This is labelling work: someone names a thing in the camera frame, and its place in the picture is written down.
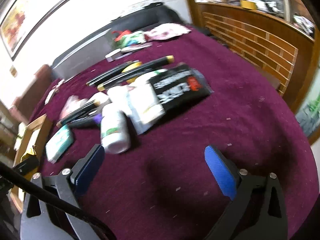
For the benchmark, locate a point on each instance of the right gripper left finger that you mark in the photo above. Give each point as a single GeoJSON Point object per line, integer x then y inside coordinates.
{"type": "Point", "coordinates": [43, 221]}

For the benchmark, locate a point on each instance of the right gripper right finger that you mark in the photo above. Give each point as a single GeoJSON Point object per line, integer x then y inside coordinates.
{"type": "Point", "coordinates": [257, 209]}

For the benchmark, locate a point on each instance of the white pill bottle green label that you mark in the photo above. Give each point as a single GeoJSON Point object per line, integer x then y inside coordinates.
{"type": "Point", "coordinates": [114, 133]}

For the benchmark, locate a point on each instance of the black marker yellow end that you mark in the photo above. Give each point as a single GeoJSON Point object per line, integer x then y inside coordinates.
{"type": "Point", "coordinates": [144, 68]}

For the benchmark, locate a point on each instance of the black crab snack packet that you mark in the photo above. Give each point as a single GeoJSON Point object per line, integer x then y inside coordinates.
{"type": "Point", "coordinates": [179, 86]}

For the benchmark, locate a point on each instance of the white power adapter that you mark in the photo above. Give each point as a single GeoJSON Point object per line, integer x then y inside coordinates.
{"type": "Point", "coordinates": [139, 102]}

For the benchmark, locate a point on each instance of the teal tissue pack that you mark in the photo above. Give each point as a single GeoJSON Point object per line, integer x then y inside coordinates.
{"type": "Point", "coordinates": [58, 144]}

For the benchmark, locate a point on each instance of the cardboard tray box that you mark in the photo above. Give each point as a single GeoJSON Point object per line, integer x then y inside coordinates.
{"type": "Point", "coordinates": [33, 142]}

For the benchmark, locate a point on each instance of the white key fob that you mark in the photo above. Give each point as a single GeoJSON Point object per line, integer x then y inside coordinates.
{"type": "Point", "coordinates": [54, 90]}

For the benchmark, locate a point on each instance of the black marker green cap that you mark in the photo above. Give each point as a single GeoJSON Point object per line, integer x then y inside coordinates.
{"type": "Point", "coordinates": [88, 107]}

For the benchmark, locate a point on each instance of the maroon bed cover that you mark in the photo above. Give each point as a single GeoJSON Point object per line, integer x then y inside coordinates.
{"type": "Point", "coordinates": [163, 189]}

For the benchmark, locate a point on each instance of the small white charger block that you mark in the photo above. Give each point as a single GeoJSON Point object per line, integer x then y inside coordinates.
{"type": "Point", "coordinates": [113, 55]}

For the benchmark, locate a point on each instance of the green plastic bag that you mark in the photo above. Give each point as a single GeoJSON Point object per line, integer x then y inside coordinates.
{"type": "Point", "coordinates": [127, 38]}

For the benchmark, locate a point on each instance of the purple foil packet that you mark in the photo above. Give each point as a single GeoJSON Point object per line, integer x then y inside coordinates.
{"type": "Point", "coordinates": [135, 47]}

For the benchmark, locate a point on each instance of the pink white cloth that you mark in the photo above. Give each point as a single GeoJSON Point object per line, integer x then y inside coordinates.
{"type": "Point", "coordinates": [166, 31]}

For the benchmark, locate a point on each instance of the framed horse painting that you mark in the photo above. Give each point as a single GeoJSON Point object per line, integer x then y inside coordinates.
{"type": "Point", "coordinates": [21, 18]}

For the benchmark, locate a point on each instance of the black leather sofa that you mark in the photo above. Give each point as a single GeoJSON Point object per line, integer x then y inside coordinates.
{"type": "Point", "coordinates": [147, 18]}

